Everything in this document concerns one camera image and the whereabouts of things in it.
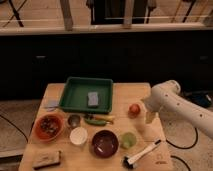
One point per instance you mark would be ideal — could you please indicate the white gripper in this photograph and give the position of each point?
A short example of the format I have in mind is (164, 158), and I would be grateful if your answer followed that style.
(153, 104)

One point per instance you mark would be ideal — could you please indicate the red apple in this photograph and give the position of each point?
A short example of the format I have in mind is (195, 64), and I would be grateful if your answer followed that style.
(134, 110)

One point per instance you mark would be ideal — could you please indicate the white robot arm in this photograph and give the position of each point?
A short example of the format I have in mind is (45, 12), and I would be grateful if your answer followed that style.
(167, 94)

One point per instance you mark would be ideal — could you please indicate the green plastic cup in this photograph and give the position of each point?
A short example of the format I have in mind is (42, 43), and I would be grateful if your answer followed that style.
(128, 140)

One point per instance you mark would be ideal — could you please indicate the white paper cup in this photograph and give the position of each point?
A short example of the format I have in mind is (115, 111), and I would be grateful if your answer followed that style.
(78, 136)

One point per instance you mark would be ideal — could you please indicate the small metal cup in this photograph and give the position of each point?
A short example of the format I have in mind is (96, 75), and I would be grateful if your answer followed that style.
(74, 121)

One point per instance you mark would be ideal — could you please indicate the dark purple bowl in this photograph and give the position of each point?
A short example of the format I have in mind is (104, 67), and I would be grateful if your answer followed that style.
(104, 144)

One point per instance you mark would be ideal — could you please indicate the grey blue sponge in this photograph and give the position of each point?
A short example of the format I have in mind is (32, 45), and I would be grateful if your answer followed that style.
(93, 99)

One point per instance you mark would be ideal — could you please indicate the green chili pepper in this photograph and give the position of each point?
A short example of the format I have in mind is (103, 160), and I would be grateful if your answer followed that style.
(95, 122)

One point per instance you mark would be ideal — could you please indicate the green plastic tray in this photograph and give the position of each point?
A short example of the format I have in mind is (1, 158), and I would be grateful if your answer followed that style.
(75, 96)

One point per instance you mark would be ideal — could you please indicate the orange bowl with beans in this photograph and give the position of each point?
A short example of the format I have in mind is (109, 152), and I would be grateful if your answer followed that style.
(48, 127)

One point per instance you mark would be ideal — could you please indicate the brown scrub sponge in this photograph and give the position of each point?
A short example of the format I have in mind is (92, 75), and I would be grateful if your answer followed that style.
(43, 160)

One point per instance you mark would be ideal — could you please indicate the wooden chair leg right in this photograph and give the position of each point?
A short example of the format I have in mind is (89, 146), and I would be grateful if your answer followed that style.
(128, 14)

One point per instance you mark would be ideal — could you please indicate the wooden chair leg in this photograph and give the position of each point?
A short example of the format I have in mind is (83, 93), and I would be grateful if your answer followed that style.
(67, 16)
(128, 14)

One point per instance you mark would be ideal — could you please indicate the wooden chair leg left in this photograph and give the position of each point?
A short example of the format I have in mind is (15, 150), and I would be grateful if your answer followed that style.
(67, 16)

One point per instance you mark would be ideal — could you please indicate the white handled black brush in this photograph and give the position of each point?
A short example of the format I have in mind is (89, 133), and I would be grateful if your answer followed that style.
(129, 162)

